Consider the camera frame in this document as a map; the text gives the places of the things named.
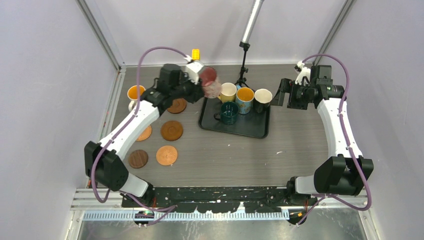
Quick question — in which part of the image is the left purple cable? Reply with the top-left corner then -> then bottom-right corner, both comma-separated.
90,46 -> 196,227

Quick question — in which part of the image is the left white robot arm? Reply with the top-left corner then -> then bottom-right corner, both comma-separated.
84,61 -> 205,207

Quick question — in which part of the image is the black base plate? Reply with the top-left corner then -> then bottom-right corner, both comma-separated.
121,186 -> 317,214

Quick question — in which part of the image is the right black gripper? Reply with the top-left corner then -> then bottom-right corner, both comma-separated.
270,77 -> 314,110

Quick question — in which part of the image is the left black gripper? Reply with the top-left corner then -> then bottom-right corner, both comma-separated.
171,72 -> 205,105

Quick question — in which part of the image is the rattan coaster front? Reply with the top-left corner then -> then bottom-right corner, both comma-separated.
136,125 -> 152,142

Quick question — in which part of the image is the black white-inside mug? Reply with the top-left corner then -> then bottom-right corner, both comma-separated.
253,88 -> 273,114

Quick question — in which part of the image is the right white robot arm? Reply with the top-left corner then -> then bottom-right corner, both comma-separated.
279,62 -> 374,205

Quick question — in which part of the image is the pink ghost mug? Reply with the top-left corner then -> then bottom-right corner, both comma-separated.
199,66 -> 222,99

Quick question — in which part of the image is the black serving tray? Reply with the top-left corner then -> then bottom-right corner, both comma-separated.
198,98 -> 271,139

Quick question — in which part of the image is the toy brick tower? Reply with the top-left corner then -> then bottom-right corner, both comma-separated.
191,48 -> 201,61

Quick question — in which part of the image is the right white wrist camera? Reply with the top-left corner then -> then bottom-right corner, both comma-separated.
294,61 -> 311,86

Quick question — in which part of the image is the silver metal pole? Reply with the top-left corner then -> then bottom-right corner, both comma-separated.
240,0 -> 264,46

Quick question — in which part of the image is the floral white mug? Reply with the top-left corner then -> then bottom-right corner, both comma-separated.
127,85 -> 146,111

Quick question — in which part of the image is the black tripod stand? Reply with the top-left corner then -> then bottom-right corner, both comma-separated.
235,41 -> 250,87

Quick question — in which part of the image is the rattan coaster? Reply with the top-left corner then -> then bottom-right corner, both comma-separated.
156,145 -> 178,166
136,125 -> 152,142

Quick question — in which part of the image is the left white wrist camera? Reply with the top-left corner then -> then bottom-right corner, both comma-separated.
183,55 -> 205,85

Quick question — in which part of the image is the cream yellow mug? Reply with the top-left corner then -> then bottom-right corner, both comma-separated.
218,82 -> 238,103

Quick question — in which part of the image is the blue patterned mug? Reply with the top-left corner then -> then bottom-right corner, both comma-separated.
235,86 -> 255,115

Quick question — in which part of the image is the dark brown wooden coaster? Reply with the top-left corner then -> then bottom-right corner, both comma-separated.
128,149 -> 149,169

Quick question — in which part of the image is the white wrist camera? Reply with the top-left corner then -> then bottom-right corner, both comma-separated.
294,61 -> 311,86
183,55 -> 205,85

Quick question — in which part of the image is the dark green mug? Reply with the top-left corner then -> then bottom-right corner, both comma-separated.
213,101 -> 239,125

